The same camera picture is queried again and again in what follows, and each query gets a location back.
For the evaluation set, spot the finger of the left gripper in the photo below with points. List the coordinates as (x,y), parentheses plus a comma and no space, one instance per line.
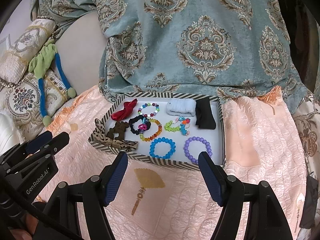
(21,151)
(56,144)

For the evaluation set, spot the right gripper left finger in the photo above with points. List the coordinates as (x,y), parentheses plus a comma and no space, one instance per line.
(96,193)

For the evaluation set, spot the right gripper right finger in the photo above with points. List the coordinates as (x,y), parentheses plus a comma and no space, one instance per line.
(265,219)

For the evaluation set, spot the leopard print hair bow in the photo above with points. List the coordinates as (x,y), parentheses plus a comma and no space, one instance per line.
(114,137)

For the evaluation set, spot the red velvet bow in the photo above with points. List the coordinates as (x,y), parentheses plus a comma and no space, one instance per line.
(125,112)

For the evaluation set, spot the black velvet hair band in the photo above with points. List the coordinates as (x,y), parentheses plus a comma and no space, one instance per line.
(204,116)

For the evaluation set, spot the light blue fuzzy hair band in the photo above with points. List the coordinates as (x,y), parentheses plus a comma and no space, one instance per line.
(181,107)

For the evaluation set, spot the left hand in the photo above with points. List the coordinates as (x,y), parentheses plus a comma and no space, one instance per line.
(27,229)

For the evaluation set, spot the black cloth at edge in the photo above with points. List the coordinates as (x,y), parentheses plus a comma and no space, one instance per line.
(310,204)

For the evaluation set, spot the embroidered cream pillow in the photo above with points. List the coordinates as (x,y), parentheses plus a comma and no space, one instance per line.
(23,102)

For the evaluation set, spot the pink quilted bedspread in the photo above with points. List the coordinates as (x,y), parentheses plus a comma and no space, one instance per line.
(154,202)

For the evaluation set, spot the embroidered bolster cushion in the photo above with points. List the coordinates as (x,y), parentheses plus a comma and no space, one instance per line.
(15,60)

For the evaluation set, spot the floral cream bedsheet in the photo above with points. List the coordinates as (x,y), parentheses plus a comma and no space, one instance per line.
(306,119)

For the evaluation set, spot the teal damask blanket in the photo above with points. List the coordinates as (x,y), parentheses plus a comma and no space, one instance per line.
(224,48)

